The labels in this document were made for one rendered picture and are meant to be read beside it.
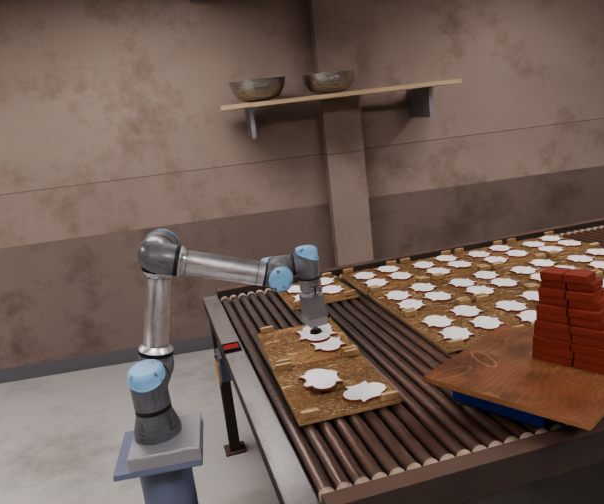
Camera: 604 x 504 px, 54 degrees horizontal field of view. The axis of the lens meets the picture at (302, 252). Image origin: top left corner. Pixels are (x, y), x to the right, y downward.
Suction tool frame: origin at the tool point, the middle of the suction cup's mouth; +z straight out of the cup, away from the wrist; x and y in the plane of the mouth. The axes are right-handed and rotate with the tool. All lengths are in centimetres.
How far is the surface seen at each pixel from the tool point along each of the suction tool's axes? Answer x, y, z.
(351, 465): 11, -47, 20
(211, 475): 31, 112, 112
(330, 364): -8.8, 13.3, 18.3
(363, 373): -15.9, -0.7, 18.3
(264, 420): 24.6, -9.9, 20.4
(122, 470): 70, -7, 25
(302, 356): -2.4, 26.6, 18.3
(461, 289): -97, 57, 18
